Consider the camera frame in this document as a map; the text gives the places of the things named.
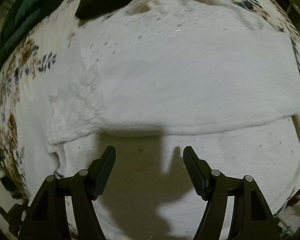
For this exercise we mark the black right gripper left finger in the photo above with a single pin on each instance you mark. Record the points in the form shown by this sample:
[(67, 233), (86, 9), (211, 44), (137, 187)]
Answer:
[(47, 218)]

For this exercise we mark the floral fleece blanket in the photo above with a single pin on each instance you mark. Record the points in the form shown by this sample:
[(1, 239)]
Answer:
[(25, 81)]

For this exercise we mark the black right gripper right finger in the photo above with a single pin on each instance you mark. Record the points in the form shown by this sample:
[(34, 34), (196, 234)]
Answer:
[(251, 216)]

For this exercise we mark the dark green velvet pillow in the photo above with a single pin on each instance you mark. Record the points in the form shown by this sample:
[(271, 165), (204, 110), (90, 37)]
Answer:
[(20, 19)]

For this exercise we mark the white knitted sweater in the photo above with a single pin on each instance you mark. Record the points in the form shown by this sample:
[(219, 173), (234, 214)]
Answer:
[(160, 75)]

